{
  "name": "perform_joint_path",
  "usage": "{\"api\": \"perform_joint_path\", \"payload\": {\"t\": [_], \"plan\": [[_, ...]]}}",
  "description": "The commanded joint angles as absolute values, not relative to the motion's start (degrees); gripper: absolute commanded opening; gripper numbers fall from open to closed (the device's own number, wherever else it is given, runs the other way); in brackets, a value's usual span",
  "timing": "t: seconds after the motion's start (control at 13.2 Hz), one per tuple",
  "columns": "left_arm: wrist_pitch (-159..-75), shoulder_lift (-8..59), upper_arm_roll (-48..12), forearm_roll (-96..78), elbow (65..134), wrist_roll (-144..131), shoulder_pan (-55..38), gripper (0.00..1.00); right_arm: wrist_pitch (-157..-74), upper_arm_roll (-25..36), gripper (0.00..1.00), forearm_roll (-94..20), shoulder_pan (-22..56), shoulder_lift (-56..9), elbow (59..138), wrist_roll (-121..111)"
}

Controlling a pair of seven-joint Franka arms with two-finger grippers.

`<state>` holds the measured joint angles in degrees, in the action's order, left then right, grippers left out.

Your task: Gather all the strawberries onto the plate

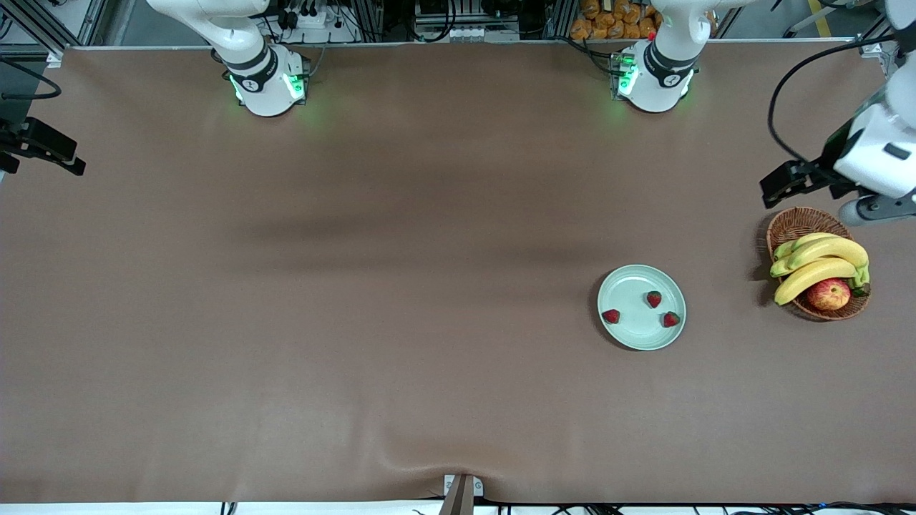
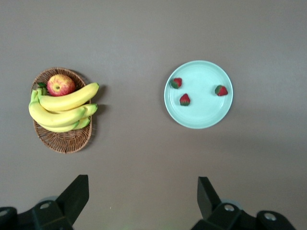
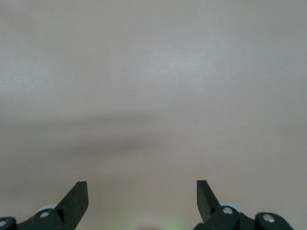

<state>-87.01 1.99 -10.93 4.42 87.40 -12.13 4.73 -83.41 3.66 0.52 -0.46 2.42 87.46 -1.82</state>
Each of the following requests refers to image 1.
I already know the white power strip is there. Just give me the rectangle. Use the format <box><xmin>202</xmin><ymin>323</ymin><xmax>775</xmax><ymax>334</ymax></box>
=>
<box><xmin>283</xmin><ymin>4</ymin><xmax>330</xmax><ymax>31</ymax></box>

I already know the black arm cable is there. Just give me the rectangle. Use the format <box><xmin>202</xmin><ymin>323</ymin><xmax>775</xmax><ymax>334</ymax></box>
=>
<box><xmin>767</xmin><ymin>32</ymin><xmax>895</xmax><ymax>169</ymax></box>
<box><xmin>0</xmin><ymin>57</ymin><xmax>62</xmax><ymax>101</ymax></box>

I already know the metal table clamp bracket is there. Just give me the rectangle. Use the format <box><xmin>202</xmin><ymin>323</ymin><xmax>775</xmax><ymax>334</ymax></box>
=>
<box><xmin>443</xmin><ymin>474</ymin><xmax>484</xmax><ymax>515</ymax></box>

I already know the white terminal strip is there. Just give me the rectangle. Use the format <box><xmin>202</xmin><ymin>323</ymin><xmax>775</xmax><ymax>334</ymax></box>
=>
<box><xmin>442</xmin><ymin>26</ymin><xmax>521</xmax><ymax>41</ymax></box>

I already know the yellow banana bunch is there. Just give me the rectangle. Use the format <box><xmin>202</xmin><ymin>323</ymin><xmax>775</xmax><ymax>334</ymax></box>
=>
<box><xmin>769</xmin><ymin>232</ymin><xmax>871</xmax><ymax>307</ymax></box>

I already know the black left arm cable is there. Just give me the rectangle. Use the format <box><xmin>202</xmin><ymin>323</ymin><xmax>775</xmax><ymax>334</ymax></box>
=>
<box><xmin>767</xmin><ymin>32</ymin><xmax>895</xmax><ymax>169</ymax></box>

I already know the brown wicker basket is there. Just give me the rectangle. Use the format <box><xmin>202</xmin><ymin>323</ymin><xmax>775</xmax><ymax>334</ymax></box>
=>
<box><xmin>766</xmin><ymin>207</ymin><xmax>872</xmax><ymax>321</ymax></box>

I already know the large table cover mat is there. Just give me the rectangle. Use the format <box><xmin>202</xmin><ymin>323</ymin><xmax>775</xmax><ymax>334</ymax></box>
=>
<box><xmin>0</xmin><ymin>39</ymin><xmax>916</xmax><ymax>505</ymax></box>

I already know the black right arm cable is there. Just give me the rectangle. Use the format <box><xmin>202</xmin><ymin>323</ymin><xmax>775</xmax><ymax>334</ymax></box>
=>
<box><xmin>0</xmin><ymin>57</ymin><xmax>62</xmax><ymax>101</ymax></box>

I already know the bag of bread rolls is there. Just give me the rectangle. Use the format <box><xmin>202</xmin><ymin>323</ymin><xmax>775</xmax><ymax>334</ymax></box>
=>
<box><xmin>570</xmin><ymin>0</ymin><xmax>661</xmax><ymax>41</ymax></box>

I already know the pale green plate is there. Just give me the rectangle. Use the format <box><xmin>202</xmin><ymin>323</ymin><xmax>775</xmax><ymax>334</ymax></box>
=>
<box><xmin>597</xmin><ymin>264</ymin><xmax>687</xmax><ymax>351</ymax></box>

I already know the red apple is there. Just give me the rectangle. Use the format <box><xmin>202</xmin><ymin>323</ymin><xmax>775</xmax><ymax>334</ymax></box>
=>
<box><xmin>806</xmin><ymin>278</ymin><xmax>852</xmax><ymax>312</ymax></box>

